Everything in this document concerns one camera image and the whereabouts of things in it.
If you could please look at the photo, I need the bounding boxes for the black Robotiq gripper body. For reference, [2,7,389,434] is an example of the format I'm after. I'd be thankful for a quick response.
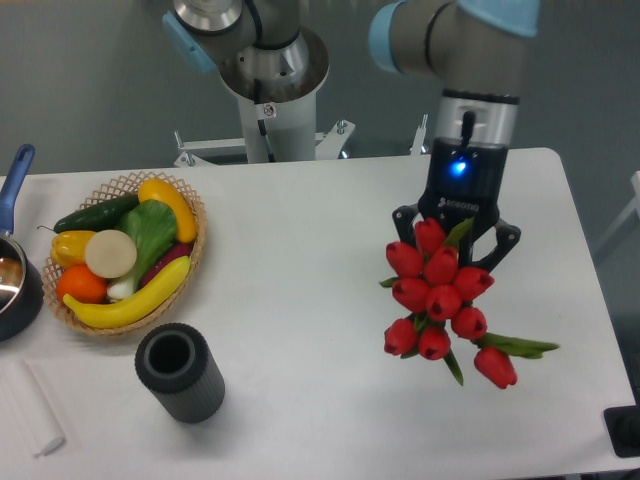
[417,138,508,243]

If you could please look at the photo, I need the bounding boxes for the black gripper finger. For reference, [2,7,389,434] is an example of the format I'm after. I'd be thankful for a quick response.
[392,204,419,246]
[473,223,521,272]

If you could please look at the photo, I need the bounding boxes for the red tulip bouquet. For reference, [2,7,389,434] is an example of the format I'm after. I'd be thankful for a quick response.
[380,218,559,389]

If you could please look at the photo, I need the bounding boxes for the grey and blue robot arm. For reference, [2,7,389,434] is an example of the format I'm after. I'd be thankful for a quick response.
[162,1,540,271]

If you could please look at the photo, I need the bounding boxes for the black device at edge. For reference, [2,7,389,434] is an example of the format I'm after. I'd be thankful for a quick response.
[603,405,639,458]

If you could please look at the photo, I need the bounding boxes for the purple eggplant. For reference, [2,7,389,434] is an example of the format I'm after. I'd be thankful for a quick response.
[140,243,193,287]

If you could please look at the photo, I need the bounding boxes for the green bok choy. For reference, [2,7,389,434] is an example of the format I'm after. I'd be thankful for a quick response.
[107,200,177,302]

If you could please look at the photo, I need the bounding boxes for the yellow squash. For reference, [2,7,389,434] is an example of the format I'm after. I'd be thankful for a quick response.
[138,178,197,243]

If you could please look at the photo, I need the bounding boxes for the dark grey ribbed vase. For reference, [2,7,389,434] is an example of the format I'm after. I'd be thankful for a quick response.
[134,323,226,424]

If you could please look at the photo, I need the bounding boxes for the green cucumber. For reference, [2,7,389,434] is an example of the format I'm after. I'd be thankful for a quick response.
[38,195,139,234]

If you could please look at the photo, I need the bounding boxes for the beige round disc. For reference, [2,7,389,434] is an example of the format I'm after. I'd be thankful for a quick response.
[84,230,137,279]

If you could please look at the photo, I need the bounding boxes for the yellow banana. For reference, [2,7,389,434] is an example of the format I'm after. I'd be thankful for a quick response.
[63,256,191,330]

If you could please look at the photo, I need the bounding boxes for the orange fruit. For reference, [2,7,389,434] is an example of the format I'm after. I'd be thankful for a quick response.
[56,265,107,304]

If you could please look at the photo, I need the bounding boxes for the yellow bell pepper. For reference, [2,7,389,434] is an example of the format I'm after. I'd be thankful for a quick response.
[50,230,96,269]

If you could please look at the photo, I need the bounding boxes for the white folded cloth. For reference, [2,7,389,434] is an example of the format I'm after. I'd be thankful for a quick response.
[2,360,66,458]

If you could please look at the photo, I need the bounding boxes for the white furniture frame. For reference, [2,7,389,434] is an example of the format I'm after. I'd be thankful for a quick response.
[592,171,639,264]

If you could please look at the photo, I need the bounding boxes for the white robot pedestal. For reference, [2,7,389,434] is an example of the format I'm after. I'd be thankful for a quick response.
[165,23,356,166]

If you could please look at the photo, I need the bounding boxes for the blue handled saucepan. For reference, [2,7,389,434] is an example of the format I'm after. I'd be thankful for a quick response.
[1,144,43,342]

